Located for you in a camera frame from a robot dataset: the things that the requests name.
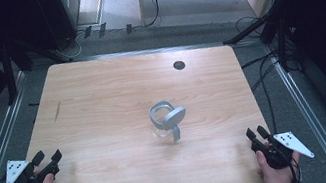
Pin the black plug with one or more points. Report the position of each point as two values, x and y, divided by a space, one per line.
129 28
102 30
88 32

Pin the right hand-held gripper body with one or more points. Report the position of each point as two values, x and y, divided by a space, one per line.
278 152

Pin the black metal stand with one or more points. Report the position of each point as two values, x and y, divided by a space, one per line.
8 74

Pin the black tripod stand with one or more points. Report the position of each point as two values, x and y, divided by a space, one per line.
251 27

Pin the clear glass jug grey lid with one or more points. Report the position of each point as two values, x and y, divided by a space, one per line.
168 121

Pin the black cabinet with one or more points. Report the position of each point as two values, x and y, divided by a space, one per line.
56 15

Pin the person's right hand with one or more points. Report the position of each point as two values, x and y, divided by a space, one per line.
276 176

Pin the dark round table grommet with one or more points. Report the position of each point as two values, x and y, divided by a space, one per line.
179 65

